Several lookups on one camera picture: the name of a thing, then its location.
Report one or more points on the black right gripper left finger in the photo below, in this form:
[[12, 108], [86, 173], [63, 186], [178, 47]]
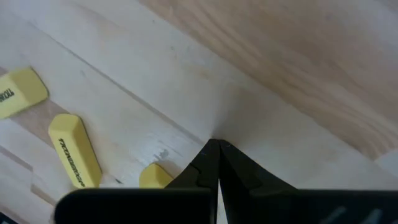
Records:
[[199, 174]]

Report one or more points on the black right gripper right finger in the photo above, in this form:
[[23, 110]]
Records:
[[242, 186]]

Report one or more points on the yellow eraser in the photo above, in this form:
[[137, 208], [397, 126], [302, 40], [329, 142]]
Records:
[[21, 91], [154, 177], [74, 149]]

